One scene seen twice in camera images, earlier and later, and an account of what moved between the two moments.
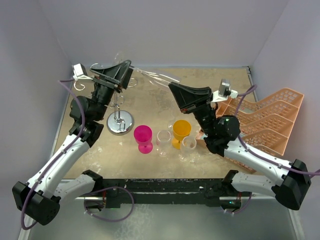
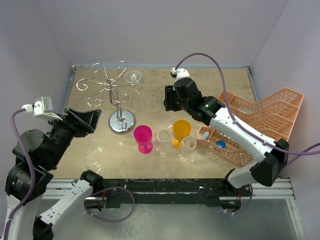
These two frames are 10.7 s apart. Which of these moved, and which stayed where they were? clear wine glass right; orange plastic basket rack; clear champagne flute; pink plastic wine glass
Moved: clear champagne flute
Stayed: clear wine glass right; pink plastic wine glass; orange plastic basket rack
